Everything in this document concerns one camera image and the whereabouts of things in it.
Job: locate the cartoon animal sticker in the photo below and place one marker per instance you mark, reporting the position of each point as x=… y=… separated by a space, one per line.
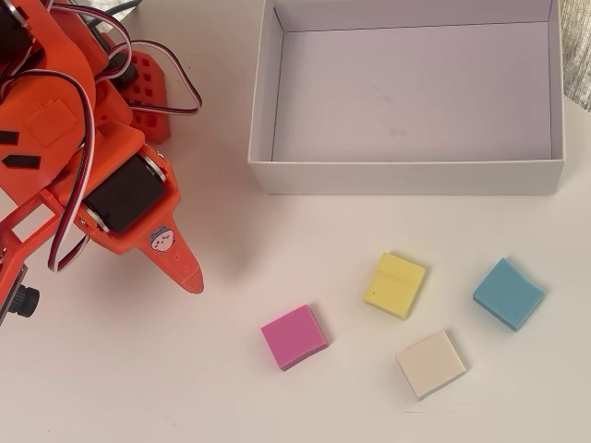
x=164 y=239

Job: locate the orange robot base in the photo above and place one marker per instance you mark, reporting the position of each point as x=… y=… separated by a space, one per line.
x=157 y=69

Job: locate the blue foam cuboid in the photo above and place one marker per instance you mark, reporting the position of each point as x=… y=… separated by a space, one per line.
x=508 y=293

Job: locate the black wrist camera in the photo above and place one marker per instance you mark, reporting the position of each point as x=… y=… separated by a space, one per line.
x=24 y=300

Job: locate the white foam cuboid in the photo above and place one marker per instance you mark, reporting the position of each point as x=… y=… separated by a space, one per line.
x=429 y=362

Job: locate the yellow foam cuboid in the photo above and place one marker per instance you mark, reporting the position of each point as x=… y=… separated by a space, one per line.
x=392 y=286

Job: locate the white cardboard box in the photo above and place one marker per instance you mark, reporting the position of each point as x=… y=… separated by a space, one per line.
x=406 y=177

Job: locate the pink foam cuboid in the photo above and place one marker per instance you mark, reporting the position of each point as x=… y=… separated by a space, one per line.
x=293 y=337

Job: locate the orange camera mount plate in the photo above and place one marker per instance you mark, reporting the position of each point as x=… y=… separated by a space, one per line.
x=11 y=251

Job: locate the orange gripper black servo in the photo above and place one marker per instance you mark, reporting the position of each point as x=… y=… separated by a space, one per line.
x=124 y=197

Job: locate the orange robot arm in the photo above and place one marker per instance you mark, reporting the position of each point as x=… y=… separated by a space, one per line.
x=46 y=92

